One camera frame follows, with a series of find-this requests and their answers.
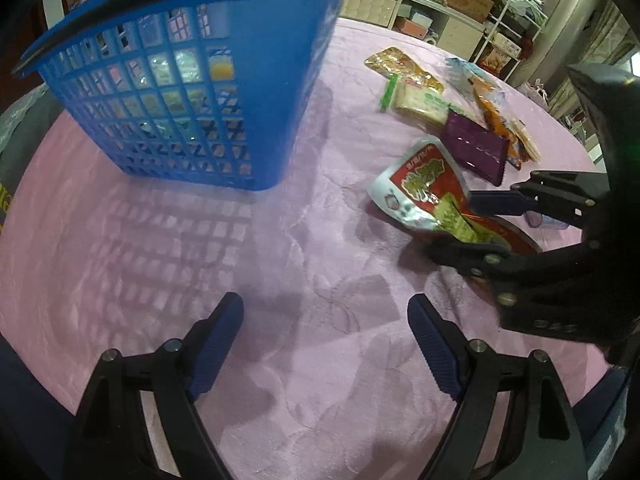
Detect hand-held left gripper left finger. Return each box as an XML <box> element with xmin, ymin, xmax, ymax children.
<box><xmin>62</xmin><ymin>291</ymin><xmax>246</xmax><ymax>480</ymax></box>

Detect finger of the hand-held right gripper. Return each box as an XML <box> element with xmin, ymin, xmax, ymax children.
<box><xmin>469</xmin><ymin>170</ymin><xmax>610</xmax><ymax>232</ymax></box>
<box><xmin>430</xmin><ymin>239</ymin><xmax>607</xmax><ymax>309</ymax></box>

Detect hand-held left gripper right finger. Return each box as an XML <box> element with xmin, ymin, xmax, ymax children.
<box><xmin>406</xmin><ymin>294</ymin><xmax>588</xmax><ymax>480</ymax></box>

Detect purple snack packet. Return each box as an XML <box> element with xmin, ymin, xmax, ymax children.
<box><xmin>441</xmin><ymin>109</ymin><xmax>508</xmax><ymax>187</ymax></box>

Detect red snack pouch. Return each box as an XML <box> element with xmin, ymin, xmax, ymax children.
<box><xmin>367</xmin><ymin>138</ymin><xmax>543</xmax><ymax>261</ymax></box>

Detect green-trimmed cracker packet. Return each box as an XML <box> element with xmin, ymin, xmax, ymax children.
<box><xmin>380</xmin><ymin>74</ymin><xmax>458</xmax><ymax>128</ymax></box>

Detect blue plastic basket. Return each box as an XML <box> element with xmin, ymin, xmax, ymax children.
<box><xmin>12</xmin><ymin>0</ymin><xmax>388</xmax><ymax>192</ymax></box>

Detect small clear plastic cup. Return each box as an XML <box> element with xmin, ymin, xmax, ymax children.
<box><xmin>525</xmin><ymin>212</ymin><xmax>571</xmax><ymax>232</ymax></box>

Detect small tan snack packet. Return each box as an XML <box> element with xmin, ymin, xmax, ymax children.
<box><xmin>507</xmin><ymin>117</ymin><xmax>543</xmax><ymax>166</ymax></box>

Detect orange snack packet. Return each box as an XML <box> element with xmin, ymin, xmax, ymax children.
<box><xmin>474</xmin><ymin>84</ymin><xmax>512</xmax><ymax>137</ymax></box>

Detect pink tablecloth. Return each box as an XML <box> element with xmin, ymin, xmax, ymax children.
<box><xmin>0</xmin><ymin>15</ymin><xmax>613</xmax><ymax>480</ymax></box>

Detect light blue snack packet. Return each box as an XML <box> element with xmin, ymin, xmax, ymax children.
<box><xmin>446</xmin><ymin>57</ymin><xmax>497</xmax><ymax>92</ymax></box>

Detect tall silver cabinet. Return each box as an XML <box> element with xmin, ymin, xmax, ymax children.
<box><xmin>540</xmin><ymin>0</ymin><xmax>606</xmax><ymax>101</ymax></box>

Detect yellow snack packet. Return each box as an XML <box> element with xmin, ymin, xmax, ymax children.
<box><xmin>364</xmin><ymin>47</ymin><xmax>446</xmax><ymax>93</ymax></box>

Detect white low cabinet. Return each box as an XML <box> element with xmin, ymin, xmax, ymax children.
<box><xmin>340</xmin><ymin>0</ymin><xmax>493</xmax><ymax>61</ymax></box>

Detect white wire rack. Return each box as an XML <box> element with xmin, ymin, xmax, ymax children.
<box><xmin>480</xmin><ymin>0</ymin><xmax>546</xmax><ymax>83</ymax></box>

